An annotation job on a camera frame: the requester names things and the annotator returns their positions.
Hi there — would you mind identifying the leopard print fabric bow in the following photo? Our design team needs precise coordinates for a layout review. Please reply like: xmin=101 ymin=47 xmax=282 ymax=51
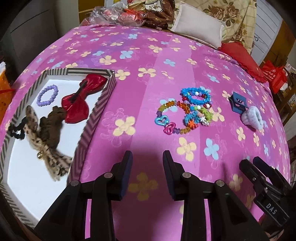
xmin=24 ymin=105 xmax=72 ymax=181

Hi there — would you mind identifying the red satin bow hair clip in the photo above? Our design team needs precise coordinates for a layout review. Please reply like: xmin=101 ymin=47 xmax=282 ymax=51
xmin=61 ymin=74 xmax=107 ymax=123

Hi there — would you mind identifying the purple bead bracelet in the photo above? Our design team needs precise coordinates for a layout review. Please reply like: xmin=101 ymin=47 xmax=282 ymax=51
xmin=36 ymin=84 xmax=59 ymax=107

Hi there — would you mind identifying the black scrunchie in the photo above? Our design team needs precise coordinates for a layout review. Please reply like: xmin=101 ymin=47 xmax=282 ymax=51
xmin=8 ymin=117 xmax=28 ymax=140

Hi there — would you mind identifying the pink heart charm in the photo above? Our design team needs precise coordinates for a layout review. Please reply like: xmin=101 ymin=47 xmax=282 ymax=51
xmin=163 ymin=122 xmax=176 ymax=135

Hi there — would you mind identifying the blue heart charm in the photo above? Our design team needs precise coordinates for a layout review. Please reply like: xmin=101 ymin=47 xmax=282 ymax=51
xmin=154 ymin=115 xmax=170 ymax=126

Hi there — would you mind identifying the lavender fluffy scrunchie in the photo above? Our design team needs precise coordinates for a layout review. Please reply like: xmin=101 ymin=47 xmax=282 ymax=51
xmin=241 ymin=106 xmax=263 ymax=130

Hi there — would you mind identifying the blue hair claw clip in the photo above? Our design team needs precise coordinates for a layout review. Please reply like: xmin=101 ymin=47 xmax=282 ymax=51
xmin=229 ymin=92 xmax=248 ymax=114

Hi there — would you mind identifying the pink floral bedsheet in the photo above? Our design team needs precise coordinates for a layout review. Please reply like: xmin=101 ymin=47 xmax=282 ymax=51
xmin=1 ymin=26 xmax=290 ymax=240

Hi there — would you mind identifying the striped white tray box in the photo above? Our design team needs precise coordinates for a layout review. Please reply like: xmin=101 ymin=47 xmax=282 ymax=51
xmin=1 ymin=68 xmax=116 ymax=228

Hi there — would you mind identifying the red shopping bag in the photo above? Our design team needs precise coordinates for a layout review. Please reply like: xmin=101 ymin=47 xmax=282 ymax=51
xmin=261 ymin=60 xmax=287 ymax=94

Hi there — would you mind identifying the red cushion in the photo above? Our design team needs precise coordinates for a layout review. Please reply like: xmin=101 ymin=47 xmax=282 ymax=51
xmin=218 ymin=42 xmax=266 ymax=83

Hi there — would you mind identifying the orange plastic basket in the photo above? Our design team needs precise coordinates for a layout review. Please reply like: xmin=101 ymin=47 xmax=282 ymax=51
xmin=0 ymin=66 xmax=15 ymax=121

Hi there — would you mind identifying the white pillow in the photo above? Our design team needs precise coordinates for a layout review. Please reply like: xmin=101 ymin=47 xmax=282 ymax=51
xmin=171 ymin=2 xmax=224 ymax=49

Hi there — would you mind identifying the brown satin cloth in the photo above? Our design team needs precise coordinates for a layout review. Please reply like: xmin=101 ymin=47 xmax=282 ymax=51
xmin=144 ymin=0 xmax=175 ymax=29

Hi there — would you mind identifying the clear plastic bag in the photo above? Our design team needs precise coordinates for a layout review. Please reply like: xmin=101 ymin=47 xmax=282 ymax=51
xmin=88 ymin=2 xmax=145 ymax=27

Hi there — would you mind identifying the beige floral blanket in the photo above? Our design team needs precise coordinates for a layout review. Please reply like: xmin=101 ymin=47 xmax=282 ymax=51
xmin=185 ymin=0 xmax=257 ymax=53

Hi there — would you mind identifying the grey refrigerator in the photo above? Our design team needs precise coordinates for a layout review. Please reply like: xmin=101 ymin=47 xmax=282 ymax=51
xmin=1 ymin=1 xmax=58 ymax=75

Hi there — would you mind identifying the multicolour bead bracelet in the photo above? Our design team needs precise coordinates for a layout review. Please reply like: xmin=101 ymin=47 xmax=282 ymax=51
xmin=155 ymin=99 xmax=197 ymax=135

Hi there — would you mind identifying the star bead bracelet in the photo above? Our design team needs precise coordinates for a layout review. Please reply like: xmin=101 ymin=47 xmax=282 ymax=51
xmin=184 ymin=105 xmax=213 ymax=129

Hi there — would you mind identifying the blue bead bracelet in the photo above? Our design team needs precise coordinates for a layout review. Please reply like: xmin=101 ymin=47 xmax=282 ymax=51
xmin=180 ymin=86 xmax=212 ymax=106

